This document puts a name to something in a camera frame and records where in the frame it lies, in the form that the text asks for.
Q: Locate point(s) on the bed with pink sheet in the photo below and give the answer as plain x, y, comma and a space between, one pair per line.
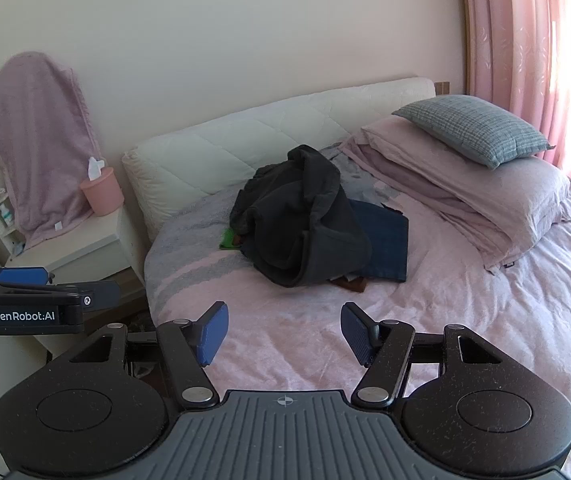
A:
465, 310

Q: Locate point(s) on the pink towel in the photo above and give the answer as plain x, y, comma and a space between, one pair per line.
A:
40, 150

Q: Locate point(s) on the green cloth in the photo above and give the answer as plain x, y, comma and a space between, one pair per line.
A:
230, 240

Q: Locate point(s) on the white and blue bottle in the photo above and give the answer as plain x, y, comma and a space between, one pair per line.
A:
6, 215

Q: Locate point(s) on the pink pillow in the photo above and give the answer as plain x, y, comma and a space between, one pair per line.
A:
515, 195

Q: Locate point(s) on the wooden window frame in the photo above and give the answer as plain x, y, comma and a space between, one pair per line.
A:
464, 25

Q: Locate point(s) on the white tissue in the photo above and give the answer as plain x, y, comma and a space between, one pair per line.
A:
95, 167

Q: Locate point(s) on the brown wall socket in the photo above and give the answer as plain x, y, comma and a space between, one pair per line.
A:
443, 88

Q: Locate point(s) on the black pants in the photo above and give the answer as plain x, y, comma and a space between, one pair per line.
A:
305, 210

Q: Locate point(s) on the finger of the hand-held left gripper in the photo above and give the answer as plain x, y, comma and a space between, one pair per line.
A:
102, 294
20, 276

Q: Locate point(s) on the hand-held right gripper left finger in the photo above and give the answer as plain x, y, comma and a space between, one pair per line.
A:
214, 332

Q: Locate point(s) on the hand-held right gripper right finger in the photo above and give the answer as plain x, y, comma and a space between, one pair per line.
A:
356, 332

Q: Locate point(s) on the white quilted headboard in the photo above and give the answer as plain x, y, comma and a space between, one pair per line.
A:
215, 150

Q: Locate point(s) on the pink round tissue box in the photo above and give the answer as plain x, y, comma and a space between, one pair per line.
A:
102, 195

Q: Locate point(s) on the grey checked pillow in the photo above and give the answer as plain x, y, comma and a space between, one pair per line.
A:
475, 127

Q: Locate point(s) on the blue jeans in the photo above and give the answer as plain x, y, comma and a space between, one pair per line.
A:
385, 240

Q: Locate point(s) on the pink curtain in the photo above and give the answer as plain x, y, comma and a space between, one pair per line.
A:
525, 50

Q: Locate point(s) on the folded mauve sheet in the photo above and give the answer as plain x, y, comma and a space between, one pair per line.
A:
415, 185

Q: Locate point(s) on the brown cloth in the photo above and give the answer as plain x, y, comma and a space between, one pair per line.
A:
350, 285

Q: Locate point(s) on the white nightstand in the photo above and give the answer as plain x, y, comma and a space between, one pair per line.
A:
85, 245

